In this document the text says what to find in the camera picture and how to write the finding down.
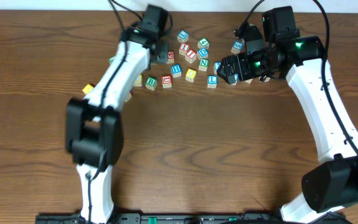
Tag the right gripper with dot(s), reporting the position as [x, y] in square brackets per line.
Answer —
[244, 61]

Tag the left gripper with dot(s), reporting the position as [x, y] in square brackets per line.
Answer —
[161, 52]

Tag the green B block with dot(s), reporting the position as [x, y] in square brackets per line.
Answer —
[151, 83]

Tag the yellow O block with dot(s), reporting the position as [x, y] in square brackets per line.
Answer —
[190, 75]

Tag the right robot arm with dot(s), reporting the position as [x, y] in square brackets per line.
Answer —
[333, 185]

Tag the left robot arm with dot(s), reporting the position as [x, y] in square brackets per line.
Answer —
[94, 134]

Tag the red E block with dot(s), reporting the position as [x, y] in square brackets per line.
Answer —
[170, 57]

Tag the blue T block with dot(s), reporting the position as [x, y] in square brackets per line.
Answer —
[236, 78]

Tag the blue H block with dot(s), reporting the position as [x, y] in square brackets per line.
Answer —
[176, 70]

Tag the red H block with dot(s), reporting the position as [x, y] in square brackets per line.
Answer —
[183, 48]

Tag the blue S block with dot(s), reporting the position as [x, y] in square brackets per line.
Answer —
[237, 47]

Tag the red U block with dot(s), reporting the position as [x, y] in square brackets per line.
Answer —
[166, 81]

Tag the blue L block top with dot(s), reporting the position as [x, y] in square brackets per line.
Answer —
[183, 36]

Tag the blue l block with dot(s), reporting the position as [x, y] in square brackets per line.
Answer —
[183, 36]
[212, 81]

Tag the red I block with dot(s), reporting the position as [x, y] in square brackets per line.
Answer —
[190, 56]

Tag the yellow block lower left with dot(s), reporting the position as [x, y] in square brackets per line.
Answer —
[138, 82]

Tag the blue 2 block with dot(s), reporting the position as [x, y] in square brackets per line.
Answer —
[216, 67]

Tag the blue D block centre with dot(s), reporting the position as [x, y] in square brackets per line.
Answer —
[202, 53]

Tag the green 4 block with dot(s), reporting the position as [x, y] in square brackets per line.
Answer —
[203, 43]

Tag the green N block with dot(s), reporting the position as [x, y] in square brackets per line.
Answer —
[203, 65]

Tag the blue L block lower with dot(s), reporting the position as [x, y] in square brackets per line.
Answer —
[212, 81]

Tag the green L block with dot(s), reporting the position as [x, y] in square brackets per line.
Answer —
[111, 60]

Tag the red A block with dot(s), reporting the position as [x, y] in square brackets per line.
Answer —
[129, 96]

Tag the yellow block far left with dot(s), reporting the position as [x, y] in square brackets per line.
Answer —
[87, 89]

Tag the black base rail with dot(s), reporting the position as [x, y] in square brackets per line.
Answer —
[136, 218]

